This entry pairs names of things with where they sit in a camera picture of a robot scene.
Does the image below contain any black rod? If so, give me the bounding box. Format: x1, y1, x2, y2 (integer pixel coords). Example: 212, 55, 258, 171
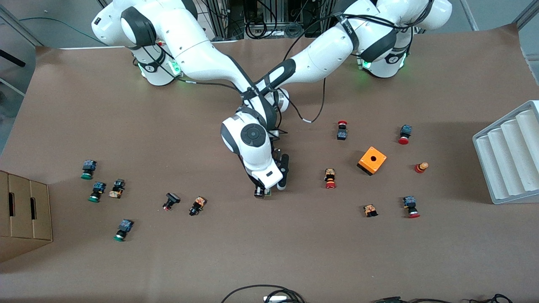
0, 49, 26, 68

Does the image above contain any black equipment rack with cables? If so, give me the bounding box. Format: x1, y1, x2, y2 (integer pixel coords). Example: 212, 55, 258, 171
206, 0, 342, 40

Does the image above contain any green mushroom push button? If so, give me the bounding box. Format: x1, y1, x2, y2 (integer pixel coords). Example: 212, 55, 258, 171
113, 219, 134, 242
80, 159, 97, 180
88, 181, 107, 203

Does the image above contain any grey white ribbed tray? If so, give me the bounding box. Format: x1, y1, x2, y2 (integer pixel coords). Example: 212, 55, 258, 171
472, 100, 539, 205

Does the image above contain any black arm cable white tag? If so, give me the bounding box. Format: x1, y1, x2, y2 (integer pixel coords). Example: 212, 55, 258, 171
286, 78, 327, 124
178, 77, 245, 95

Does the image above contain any black rectangular push button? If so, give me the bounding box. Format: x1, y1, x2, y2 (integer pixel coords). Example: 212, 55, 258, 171
163, 192, 181, 211

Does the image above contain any black looped cable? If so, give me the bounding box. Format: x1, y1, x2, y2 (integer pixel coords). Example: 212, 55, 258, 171
221, 284, 306, 303

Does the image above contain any grey metal frame bar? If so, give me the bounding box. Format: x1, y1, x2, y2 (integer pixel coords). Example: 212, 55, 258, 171
460, 0, 480, 31
0, 6, 45, 47
513, 0, 539, 30

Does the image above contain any brown cardboard box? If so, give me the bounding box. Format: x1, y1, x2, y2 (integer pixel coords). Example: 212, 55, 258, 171
0, 170, 53, 263

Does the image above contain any black cable with connector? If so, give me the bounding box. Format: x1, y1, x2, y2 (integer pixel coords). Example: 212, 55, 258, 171
371, 296, 468, 303

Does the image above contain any black coiled cable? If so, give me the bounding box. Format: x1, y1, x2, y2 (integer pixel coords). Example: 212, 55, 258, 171
470, 294, 514, 303

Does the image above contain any orange button enclosure box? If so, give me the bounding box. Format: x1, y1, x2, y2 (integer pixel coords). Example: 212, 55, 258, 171
357, 146, 387, 176

